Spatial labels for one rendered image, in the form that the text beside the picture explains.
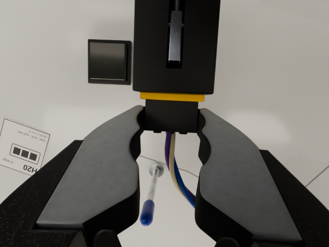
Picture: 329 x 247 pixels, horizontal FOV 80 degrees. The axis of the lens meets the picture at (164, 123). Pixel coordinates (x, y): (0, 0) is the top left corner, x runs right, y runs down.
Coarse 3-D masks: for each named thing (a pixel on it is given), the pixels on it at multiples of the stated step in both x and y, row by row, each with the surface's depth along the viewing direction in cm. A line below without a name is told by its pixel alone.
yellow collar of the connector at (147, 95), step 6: (144, 96) 11; (150, 96) 11; (156, 96) 11; (162, 96) 11; (168, 96) 11; (174, 96) 11; (180, 96) 11; (186, 96) 11; (192, 96) 11; (198, 96) 11; (204, 96) 11
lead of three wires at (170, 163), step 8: (168, 136) 12; (168, 144) 12; (168, 152) 12; (168, 160) 13; (168, 168) 13; (176, 168) 13; (176, 176) 13; (176, 184) 13; (184, 184) 13; (184, 192) 12; (192, 200) 12
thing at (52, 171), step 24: (72, 144) 8; (48, 168) 7; (24, 192) 6; (48, 192) 6; (0, 216) 5; (24, 216) 6; (0, 240) 5; (24, 240) 5; (48, 240) 5; (72, 240) 5
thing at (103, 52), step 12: (96, 48) 18; (108, 48) 18; (120, 48) 18; (96, 60) 18; (108, 60) 18; (120, 60) 18; (96, 72) 18; (108, 72) 18; (120, 72) 18; (120, 84) 19
